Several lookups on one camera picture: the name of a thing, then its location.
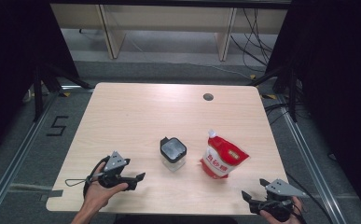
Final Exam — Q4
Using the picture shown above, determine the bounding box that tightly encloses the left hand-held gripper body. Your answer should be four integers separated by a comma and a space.
97, 151, 138, 189

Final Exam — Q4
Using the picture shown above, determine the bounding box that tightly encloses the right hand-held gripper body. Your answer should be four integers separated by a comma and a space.
248, 178, 307, 222

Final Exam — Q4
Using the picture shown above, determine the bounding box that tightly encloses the glass jug with black handle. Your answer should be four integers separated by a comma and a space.
160, 136, 188, 173

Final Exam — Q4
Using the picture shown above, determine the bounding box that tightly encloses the red and white sugar pouch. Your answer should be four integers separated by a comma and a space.
199, 129, 250, 180

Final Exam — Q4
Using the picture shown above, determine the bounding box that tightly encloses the person's right hand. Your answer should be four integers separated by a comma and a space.
259, 197, 303, 224

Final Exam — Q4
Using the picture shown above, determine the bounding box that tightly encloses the person's left hand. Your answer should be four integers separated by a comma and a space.
84, 161, 129, 208

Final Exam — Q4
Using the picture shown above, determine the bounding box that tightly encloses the black metal stand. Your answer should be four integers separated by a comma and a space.
247, 64, 300, 123
32, 61, 93, 123

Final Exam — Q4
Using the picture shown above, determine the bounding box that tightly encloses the dark curtain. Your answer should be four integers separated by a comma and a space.
265, 0, 361, 217
0, 0, 80, 162

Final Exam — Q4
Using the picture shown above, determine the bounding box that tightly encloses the black wrist strap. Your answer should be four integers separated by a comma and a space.
82, 155, 111, 198

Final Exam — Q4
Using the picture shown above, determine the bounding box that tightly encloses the black floor cable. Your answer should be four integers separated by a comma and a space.
285, 172, 336, 224

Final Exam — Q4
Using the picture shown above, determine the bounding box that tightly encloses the aluminium floor rail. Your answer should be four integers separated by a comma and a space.
0, 88, 64, 220
275, 92, 345, 224

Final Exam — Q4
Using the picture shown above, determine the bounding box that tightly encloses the thin grey cord loop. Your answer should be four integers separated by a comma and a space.
64, 176, 92, 188

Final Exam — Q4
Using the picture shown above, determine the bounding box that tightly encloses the bundle of black cables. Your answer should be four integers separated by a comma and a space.
229, 8, 279, 74

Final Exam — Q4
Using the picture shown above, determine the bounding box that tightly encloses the light wooden desk frame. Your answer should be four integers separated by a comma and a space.
49, 3, 289, 63

